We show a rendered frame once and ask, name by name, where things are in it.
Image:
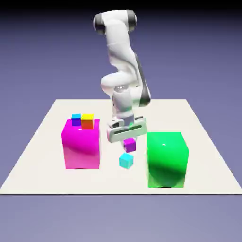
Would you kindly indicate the small blue cube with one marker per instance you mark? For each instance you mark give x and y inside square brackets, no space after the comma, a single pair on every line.
[76,119]

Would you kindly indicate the small cyan cube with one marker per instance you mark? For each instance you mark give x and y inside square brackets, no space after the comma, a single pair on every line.
[126,161]

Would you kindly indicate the small orange cube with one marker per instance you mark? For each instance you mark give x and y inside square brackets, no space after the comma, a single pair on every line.
[87,121]

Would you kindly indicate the large magenta box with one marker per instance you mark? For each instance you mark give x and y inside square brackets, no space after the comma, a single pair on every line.
[81,145]

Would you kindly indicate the small purple cube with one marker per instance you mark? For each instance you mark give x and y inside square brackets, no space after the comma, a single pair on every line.
[130,145]

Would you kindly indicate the large green box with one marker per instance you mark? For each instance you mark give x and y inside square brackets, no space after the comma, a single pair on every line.
[166,160]

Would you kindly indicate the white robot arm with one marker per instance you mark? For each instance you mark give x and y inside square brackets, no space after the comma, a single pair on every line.
[121,56]

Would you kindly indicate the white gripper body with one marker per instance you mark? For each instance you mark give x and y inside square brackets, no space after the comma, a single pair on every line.
[127,133]

